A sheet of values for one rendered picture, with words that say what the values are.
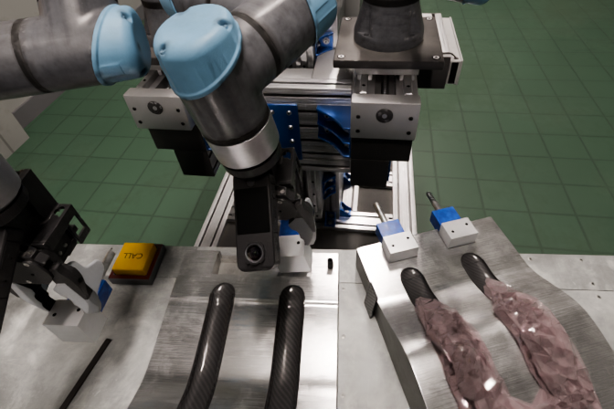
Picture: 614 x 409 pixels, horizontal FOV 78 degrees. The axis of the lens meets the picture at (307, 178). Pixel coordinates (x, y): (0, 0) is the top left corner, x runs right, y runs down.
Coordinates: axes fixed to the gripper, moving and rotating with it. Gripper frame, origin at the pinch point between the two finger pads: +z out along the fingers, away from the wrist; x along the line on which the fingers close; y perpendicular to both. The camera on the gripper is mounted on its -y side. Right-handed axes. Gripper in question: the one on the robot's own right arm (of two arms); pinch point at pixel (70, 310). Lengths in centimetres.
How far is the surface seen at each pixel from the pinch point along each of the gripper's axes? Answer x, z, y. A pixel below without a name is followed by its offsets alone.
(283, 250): -27.9, 0.0, 10.4
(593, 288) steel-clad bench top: -79, 15, 14
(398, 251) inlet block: -45.8, 6.9, 15.4
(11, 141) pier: 166, 89, 147
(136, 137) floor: 92, 95, 158
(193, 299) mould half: -13.8, 6.3, 5.4
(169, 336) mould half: -11.8, 6.6, -0.2
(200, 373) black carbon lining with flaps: -17.5, 7.2, -4.8
